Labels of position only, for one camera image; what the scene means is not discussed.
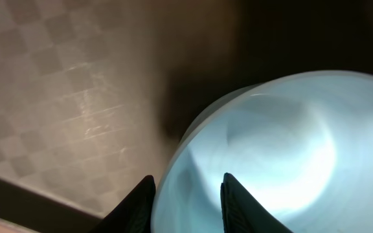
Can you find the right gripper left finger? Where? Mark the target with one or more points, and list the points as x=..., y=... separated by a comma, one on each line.
x=133, y=213

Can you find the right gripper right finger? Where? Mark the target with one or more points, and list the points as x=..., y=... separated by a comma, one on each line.
x=242, y=213

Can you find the light blue bowl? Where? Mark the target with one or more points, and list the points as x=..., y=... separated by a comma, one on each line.
x=295, y=152

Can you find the brown serving tray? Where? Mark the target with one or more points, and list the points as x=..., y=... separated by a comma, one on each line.
x=97, y=94

